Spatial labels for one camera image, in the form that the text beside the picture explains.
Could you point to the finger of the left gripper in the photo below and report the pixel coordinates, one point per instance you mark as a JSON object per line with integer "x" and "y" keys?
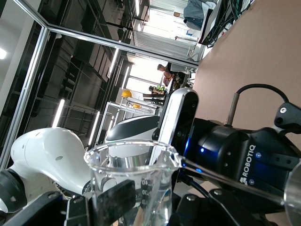
{"x": 288, "y": 117}

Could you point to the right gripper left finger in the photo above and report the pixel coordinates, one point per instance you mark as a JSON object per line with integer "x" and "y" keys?
{"x": 56, "y": 209}

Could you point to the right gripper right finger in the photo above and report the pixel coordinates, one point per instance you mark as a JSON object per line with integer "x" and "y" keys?
{"x": 207, "y": 212}

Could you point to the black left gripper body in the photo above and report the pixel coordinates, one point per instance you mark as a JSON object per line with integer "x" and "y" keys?
{"x": 235, "y": 153}

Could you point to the clear glass measuring beaker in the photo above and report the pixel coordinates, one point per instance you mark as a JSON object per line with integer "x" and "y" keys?
{"x": 162, "y": 183}

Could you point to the steel jigger cup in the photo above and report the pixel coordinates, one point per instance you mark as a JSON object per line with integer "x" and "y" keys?
{"x": 294, "y": 195}

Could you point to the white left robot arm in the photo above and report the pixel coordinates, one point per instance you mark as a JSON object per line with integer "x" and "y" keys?
{"x": 47, "y": 150}

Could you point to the clear glass stirring rod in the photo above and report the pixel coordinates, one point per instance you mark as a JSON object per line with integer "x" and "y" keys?
{"x": 235, "y": 181}

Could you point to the brown table cloth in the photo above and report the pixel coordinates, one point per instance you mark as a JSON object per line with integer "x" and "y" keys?
{"x": 258, "y": 47}

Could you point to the fluorescent tube light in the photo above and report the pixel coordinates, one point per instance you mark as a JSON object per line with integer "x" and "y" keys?
{"x": 114, "y": 61}
{"x": 58, "y": 113}
{"x": 2, "y": 54}

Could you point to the standing person dark shirt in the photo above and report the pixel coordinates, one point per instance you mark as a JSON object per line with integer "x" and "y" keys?
{"x": 169, "y": 73}

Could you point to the yellow hard hat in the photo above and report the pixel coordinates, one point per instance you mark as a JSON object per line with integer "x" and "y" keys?
{"x": 136, "y": 106}
{"x": 126, "y": 93}

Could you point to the white shelf rack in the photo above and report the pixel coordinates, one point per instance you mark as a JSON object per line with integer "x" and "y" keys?
{"x": 113, "y": 110}

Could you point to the black monitor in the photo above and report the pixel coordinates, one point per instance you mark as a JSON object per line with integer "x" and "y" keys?
{"x": 209, "y": 21}

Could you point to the seated person grey clothes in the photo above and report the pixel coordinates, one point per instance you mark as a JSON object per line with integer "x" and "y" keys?
{"x": 195, "y": 14}

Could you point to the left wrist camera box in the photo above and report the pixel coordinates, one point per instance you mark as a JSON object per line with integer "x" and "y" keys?
{"x": 178, "y": 113}

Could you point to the aluminium frame profile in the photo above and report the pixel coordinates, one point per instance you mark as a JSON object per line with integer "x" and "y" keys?
{"x": 117, "y": 46}

